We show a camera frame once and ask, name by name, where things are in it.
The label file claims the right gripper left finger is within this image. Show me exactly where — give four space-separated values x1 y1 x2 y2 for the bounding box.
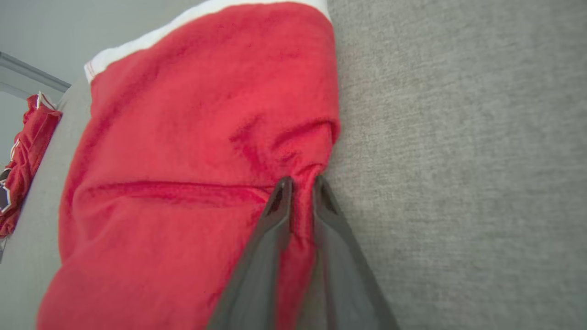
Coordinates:
206 176 294 330

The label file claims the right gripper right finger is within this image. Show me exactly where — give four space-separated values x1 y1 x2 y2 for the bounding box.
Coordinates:
313 174 399 330

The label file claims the red garment with white sleeves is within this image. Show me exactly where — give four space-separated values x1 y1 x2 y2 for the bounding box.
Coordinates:
36 0 342 330

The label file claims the red garment with black print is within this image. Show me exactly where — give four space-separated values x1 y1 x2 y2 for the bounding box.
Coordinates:
0 92 63 239

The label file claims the grey fabric sofa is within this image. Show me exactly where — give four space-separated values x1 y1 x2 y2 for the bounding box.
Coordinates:
0 0 587 330

